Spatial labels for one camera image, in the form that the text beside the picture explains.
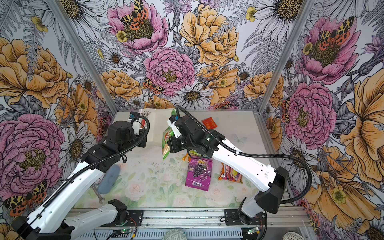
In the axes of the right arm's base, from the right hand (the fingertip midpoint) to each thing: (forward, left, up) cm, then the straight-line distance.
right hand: (170, 148), depth 68 cm
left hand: (+7, +13, 0) cm, 15 cm away
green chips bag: (+17, +4, -11) cm, 21 cm away
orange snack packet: (+9, -6, -26) cm, 28 cm away
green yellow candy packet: (+13, -10, -27) cm, 32 cm away
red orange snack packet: (-2, -29, -25) cm, 38 cm away
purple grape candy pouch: (-2, -13, -23) cm, 26 cm away
